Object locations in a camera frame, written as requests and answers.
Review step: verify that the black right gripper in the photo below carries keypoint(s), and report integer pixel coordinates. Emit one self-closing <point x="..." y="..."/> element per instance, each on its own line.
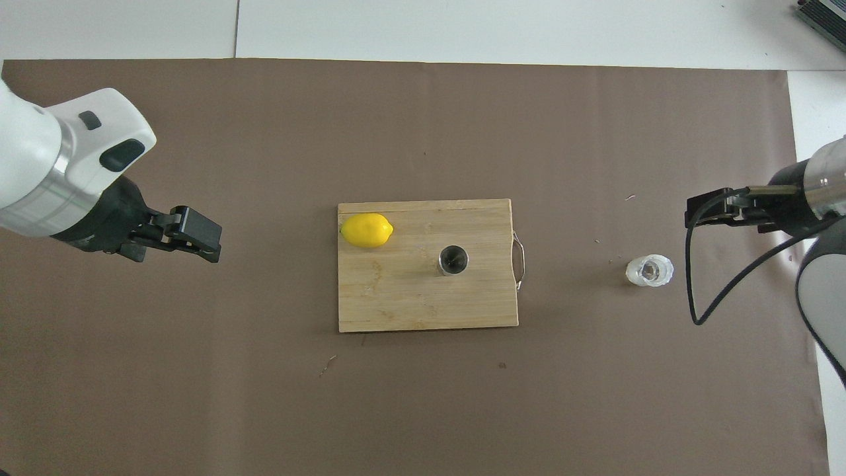
<point x="792" y="198"/>

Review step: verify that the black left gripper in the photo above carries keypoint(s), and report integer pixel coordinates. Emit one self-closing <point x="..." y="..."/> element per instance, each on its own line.
<point x="112" y="221"/>

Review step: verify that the clear plastic cup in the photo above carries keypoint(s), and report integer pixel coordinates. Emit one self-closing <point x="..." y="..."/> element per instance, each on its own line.
<point x="651" y="271"/>

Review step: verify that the steel double jigger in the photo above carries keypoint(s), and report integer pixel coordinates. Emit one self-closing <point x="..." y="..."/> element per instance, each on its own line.
<point x="453" y="260"/>

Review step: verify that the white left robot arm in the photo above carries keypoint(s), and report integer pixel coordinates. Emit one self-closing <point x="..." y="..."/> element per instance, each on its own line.
<point x="53" y="152"/>

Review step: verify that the brown paper table mat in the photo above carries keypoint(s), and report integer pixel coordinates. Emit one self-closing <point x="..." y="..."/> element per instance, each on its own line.
<point x="264" y="370"/>

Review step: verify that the yellow lemon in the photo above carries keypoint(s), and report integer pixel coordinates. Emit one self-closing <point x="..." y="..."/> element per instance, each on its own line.
<point x="367" y="230"/>

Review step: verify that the wooden cutting board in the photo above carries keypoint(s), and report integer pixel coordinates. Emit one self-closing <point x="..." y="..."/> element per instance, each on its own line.
<point x="396" y="297"/>

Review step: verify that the grey ribbed metal device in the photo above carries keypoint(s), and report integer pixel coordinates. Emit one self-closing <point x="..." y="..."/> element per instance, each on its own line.
<point x="823" y="14"/>

